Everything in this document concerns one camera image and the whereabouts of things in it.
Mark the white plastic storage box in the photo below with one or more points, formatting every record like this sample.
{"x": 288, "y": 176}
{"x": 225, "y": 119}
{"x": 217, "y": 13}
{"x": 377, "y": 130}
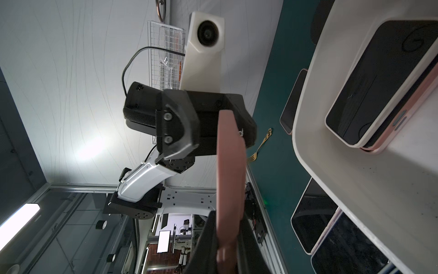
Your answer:
{"x": 392, "y": 196}

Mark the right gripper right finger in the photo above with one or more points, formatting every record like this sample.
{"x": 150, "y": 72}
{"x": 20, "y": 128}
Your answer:
{"x": 249, "y": 256}

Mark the white wire basket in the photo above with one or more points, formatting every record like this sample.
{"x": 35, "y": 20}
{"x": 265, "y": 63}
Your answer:
{"x": 165, "y": 58}

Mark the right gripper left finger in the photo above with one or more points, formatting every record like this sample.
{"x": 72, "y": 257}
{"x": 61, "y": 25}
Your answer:
{"x": 203, "y": 260}

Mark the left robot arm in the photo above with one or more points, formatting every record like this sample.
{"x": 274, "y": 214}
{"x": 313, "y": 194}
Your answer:
{"x": 137, "y": 193}

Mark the aluminium front rail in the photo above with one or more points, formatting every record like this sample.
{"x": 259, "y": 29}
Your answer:
{"x": 261, "y": 226}

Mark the gold fork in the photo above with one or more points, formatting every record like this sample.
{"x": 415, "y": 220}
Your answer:
{"x": 254, "y": 156}

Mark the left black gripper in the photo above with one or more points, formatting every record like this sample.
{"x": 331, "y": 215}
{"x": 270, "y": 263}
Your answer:
{"x": 184, "y": 122}

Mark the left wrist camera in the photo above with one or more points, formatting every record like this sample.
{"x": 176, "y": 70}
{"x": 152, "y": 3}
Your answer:
{"x": 201, "y": 70}

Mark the phone front row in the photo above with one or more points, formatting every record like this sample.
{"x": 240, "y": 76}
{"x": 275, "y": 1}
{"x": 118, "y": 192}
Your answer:
{"x": 231, "y": 168}
{"x": 311, "y": 216}

